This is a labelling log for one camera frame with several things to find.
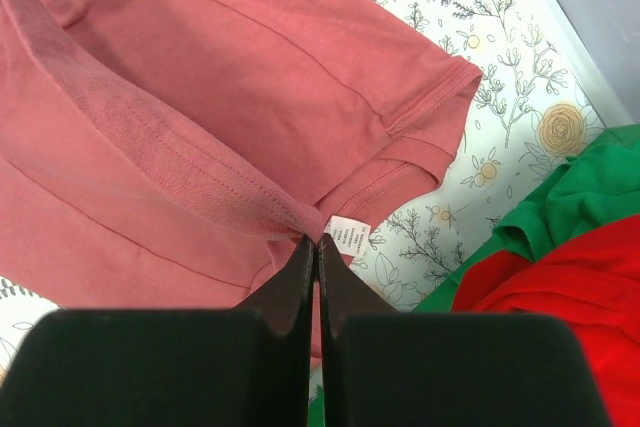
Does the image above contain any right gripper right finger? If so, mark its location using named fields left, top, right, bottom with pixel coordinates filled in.
left=317, top=235, right=611, bottom=426

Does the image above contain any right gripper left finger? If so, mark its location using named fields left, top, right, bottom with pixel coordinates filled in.
left=1, top=239, right=314, bottom=426

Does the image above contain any pink t shirt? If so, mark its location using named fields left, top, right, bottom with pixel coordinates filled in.
left=0, top=0, right=484, bottom=373

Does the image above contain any red t shirt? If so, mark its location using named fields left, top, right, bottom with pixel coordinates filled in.
left=452, top=216, right=639, bottom=426

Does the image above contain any green t shirt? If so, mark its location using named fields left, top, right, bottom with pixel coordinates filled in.
left=311, top=125, right=639, bottom=426

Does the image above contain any floral table mat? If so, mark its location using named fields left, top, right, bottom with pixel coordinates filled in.
left=1, top=0, right=602, bottom=368

